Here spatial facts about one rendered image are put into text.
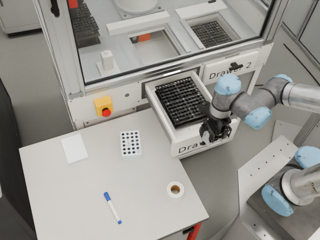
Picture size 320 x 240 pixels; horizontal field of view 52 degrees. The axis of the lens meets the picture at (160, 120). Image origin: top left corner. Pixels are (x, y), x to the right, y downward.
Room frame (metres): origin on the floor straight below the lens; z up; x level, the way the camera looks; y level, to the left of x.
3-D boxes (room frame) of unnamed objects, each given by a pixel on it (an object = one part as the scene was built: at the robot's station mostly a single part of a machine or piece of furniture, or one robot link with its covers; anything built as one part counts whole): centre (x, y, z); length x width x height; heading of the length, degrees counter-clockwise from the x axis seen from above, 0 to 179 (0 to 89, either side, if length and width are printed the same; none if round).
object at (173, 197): (0.55, -0.08, 0.78); 0.07 x 0.07 x 0.04
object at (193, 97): (0.93, -0.10, 0.87); 0.22 x 0.18 x 0.06; 27
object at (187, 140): (0.75, -0.19, 0.87); 0.29 x 0.02 x 0.11; 117
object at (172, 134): (0.94, -0.09, 0.86); 0.40 x 0.26 x 0.06; 27
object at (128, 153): (0.75, 0.12, 0.78); 0.12 x 0.08 x 0.04; 11
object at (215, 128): (0.70, -0.21, 1.04); 0.09 x 0.08 x 0.12; 27
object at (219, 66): (1.18, -0.32, 0.87); 0.29 x 0.02 x 0.11; 117
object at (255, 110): (0.65, -0.29, 1.20); 0.11 x 0.11 x 0.08; 46
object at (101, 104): (0.87, 0.25, 0.88); 0.07 x 0.05 x 0.07; 117
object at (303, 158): (0.58, -0.53, 0.99); 0.13 x 0.12 x 0.14; 136
